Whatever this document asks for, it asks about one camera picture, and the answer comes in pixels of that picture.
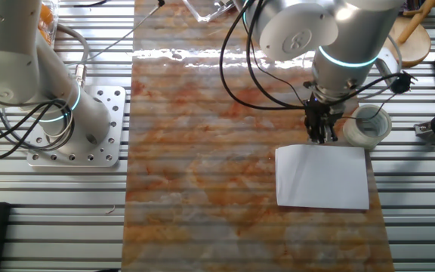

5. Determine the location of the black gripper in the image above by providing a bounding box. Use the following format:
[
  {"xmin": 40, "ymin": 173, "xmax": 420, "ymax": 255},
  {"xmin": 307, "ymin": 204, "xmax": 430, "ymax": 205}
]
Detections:
[{"xmin": 303, "ymin": 97, "xmax": 346, "ymax": 146}]

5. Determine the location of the white paper sheet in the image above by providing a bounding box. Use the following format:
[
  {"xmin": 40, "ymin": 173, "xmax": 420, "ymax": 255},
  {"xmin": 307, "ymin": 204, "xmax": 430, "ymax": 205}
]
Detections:
[{"xmin": 275, "ymin": 144, "xmax": 371, "ymax": 211}]

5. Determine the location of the clear packing tape roll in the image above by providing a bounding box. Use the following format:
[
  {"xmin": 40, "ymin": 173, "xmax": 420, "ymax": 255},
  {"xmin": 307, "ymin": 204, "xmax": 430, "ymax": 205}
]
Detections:
[{"xmin": 342, "ymin": 104, "xmax": 393, "ymax": 150}]

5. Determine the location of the orange marble pattern mat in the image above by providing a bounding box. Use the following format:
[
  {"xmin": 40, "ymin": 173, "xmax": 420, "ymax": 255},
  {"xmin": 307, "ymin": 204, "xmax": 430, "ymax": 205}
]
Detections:
[{"xmin": 121, "ymin": 0, "xmax": 395, "ymax": 272}]

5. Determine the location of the wooden stand with round base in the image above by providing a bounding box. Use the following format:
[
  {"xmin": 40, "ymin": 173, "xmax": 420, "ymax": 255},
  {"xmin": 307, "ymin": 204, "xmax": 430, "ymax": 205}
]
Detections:
[{"xmin": 382, "ymin": 0, "xmax": 435, "ymax": 68}]

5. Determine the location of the clear plastic box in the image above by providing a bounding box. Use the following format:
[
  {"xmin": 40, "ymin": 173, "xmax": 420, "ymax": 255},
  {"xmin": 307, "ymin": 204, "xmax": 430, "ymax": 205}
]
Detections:
[{"xmin": 182, "ymin": 0, "xmax": 237, "ymax": 23}]

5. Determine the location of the clear plastic fruit clamshell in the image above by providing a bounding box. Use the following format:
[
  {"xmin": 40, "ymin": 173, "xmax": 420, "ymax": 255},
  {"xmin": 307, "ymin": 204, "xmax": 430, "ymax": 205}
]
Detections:
[{"xmin": 38, "ymin": 0, "xmax": 60, "ymax": 49}]

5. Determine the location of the orange fruit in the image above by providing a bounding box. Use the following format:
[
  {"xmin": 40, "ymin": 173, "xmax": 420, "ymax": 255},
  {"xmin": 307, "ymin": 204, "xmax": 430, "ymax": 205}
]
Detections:
[{"xmin": 39, "ymin": 3, "xmax": 54, "ymax": 45}]

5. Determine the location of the black cable with round connector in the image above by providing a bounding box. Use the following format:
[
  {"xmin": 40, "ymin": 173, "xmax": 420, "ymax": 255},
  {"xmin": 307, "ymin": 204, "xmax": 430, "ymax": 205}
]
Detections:
[{"xmin": 332, "ymin": 70, "xmax": 419, "ymax": 107}]

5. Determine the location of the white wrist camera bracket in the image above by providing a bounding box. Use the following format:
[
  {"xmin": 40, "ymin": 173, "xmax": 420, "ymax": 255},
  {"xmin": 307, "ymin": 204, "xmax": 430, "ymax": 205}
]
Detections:
[{"xmin": 374, "ymin": 47, "xmax": 402, "ymax": 87}]

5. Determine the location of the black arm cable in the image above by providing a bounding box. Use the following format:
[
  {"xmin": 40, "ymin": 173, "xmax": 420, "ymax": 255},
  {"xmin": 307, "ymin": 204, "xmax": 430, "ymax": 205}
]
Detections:
[
  {"xmin": 245, "ymin": 0, "xmax": 305, "ymax": 109},
  {"xmin": 219, "ymin": 0, "xmax": 309, "ymax": 111}
]

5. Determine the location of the thin cable with black plug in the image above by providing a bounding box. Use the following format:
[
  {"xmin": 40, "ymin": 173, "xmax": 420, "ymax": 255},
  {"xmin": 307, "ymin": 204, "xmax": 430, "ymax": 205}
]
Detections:
[{"xmin": 68, "ymin": 0, "xmax": 165, "ymax": 66}]

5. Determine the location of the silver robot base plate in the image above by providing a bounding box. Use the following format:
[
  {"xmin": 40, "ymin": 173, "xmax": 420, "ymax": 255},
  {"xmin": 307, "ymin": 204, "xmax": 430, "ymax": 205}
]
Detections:
[{"xmin": 26, "ymin": 85, "xmax": 127, "ymax": 168}]

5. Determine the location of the grey cable with metal connector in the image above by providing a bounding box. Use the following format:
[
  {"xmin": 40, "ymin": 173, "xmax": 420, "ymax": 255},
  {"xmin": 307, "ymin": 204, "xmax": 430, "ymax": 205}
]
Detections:
[{"xmin": 57, "ymin": 23, "xmax": 90, "ymax": 90}]

